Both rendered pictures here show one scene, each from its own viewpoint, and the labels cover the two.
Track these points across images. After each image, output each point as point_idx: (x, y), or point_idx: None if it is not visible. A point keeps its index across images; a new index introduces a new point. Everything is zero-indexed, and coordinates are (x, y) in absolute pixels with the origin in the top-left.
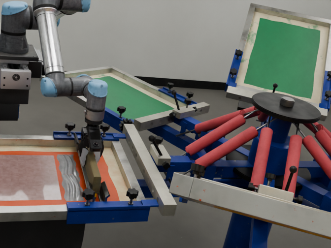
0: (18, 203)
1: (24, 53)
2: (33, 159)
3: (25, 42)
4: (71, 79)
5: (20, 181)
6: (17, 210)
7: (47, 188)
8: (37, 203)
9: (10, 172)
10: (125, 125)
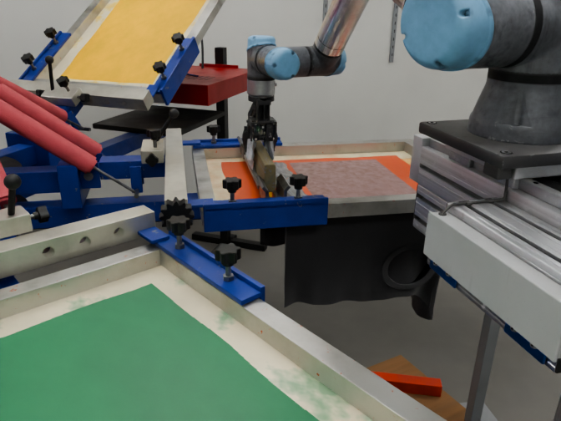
0: (331, 159)
1: (467, 125)
2: (341, 192)
3: (478, 98)
4: None
5: (342, 172)
6: (327, 142)
7: (308, 169)
8: (313, 159)
9: (361, 179)
10: (184, 196)
